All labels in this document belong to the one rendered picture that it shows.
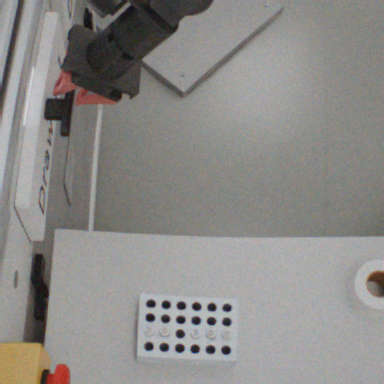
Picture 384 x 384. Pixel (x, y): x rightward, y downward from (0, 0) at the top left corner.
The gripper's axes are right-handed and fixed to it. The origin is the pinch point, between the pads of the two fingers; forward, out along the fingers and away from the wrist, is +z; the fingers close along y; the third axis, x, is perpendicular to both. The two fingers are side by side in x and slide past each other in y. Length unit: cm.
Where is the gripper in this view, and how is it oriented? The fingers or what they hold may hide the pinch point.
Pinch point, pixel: (68, 93)
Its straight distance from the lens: 89.1
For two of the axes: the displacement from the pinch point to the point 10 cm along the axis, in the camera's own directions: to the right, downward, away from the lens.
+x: 0.0, 8.7, -5.0
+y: -7.7, -3.1, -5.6
